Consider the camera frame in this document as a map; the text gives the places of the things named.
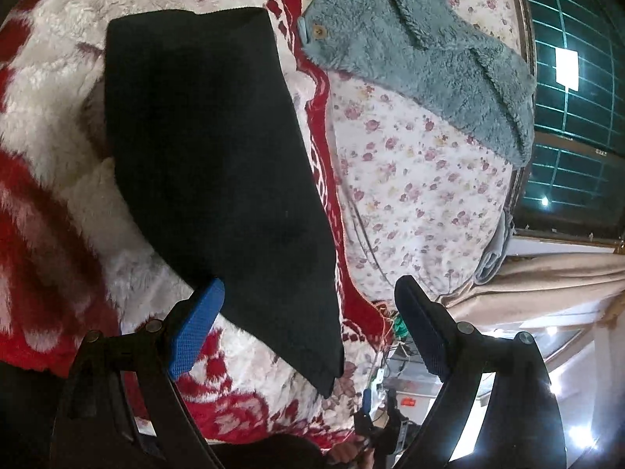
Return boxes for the black pants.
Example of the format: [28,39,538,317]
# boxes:
[104,7,344,396]

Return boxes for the beige curtain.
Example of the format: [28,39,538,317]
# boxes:
[439,253,624,327]

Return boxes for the red white plush blanket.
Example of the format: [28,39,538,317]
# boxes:
[1,0,388,448]

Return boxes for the white floral bed sheet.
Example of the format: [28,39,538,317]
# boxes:
[301,0,527,310]

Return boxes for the teal fleece jacket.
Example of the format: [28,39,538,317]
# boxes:
[298,0,536,168]

